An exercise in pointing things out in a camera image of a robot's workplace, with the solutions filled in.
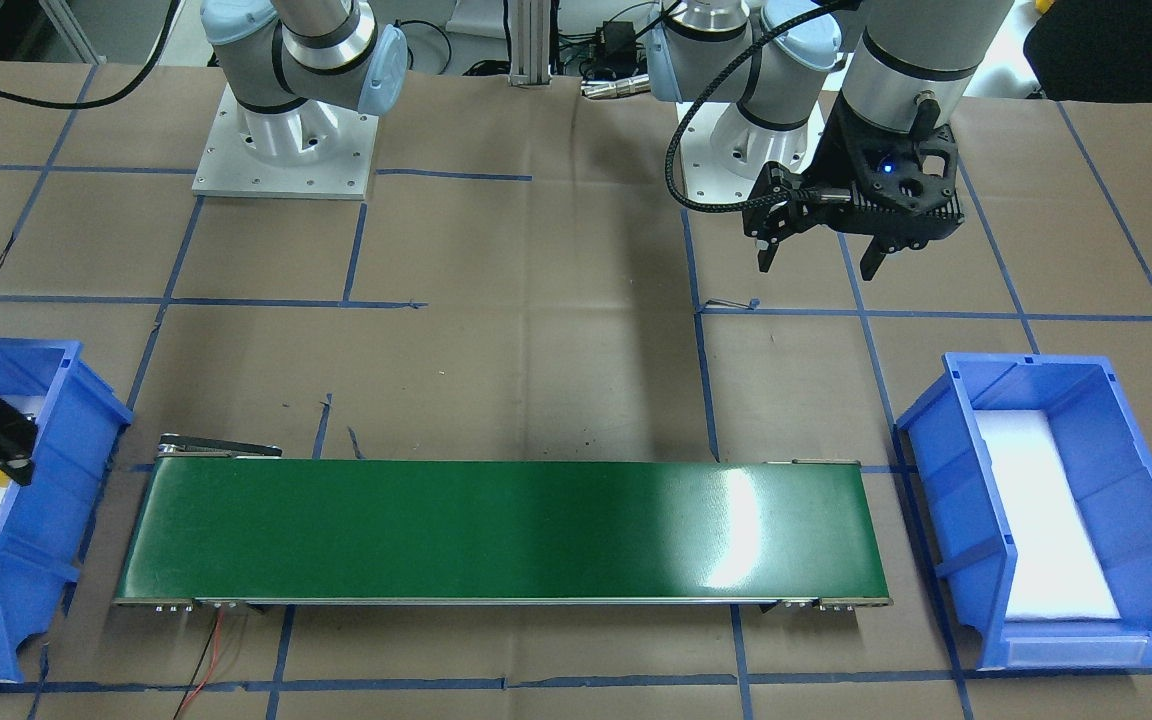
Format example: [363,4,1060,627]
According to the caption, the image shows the blue bin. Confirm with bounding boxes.
[0,338,132,682]
[897,353,1152,670]

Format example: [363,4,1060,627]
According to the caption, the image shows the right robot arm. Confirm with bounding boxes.
[0,1,407,407]

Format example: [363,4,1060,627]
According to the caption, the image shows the aluminium frame post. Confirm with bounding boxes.
[503,1,556,88]

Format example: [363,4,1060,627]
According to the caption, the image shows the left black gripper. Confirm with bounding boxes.
[742,94,965,281]

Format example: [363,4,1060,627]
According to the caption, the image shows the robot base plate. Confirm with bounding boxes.
[192,88,380,200]
[679,103,824,204]

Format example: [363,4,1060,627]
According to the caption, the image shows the green conveyor belt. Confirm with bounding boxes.
[114,454,890,611]

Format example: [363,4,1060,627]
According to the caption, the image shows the black braided cable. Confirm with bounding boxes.
[664,0,857,213]

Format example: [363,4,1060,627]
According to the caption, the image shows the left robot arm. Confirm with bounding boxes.
[645,1,1009,281]

